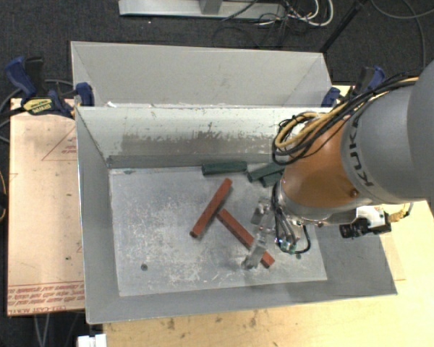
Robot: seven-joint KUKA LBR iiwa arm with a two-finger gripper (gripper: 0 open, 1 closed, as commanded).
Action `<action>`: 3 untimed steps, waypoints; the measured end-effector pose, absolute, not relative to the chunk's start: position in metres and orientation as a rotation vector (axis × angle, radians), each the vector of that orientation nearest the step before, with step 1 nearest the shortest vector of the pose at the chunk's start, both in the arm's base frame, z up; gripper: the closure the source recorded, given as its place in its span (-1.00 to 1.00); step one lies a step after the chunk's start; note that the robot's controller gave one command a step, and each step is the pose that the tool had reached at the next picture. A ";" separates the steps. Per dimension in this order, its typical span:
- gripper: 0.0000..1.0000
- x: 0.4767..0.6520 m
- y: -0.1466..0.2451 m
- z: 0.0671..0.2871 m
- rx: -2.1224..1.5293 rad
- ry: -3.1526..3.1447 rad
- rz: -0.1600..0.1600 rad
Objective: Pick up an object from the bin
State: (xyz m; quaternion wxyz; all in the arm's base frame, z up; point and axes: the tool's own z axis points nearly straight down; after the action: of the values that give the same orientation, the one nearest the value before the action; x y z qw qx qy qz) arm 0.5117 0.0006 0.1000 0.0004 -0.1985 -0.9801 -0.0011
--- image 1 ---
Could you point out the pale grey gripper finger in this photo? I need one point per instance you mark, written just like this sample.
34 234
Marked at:
262 242
250 260

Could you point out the grey metal bin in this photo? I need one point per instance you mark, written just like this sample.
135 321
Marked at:
159 230

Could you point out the red-brown flat block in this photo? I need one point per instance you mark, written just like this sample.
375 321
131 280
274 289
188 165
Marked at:
237 230
212 208

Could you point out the brown cardboard board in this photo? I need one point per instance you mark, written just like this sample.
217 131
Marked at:
43 208

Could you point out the black cylinder on white bracket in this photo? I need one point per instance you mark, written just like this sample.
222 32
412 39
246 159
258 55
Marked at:
365 224

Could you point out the dark green flat block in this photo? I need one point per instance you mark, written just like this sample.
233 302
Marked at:
272 183
224 167
265 172

